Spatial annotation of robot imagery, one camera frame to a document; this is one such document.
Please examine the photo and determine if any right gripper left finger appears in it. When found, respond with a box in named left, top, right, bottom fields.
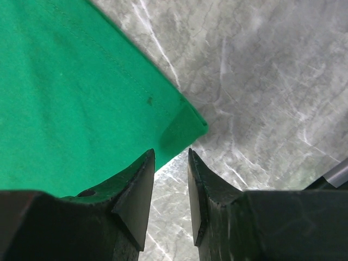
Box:
left=1, top=149, right=155, bottom=260

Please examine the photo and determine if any green t shirt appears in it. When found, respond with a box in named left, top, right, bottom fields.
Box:
left=1, top=1, right=208, bottom=197

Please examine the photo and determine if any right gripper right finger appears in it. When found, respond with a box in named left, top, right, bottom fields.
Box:
left=188, top=150, right=347, bottom=260

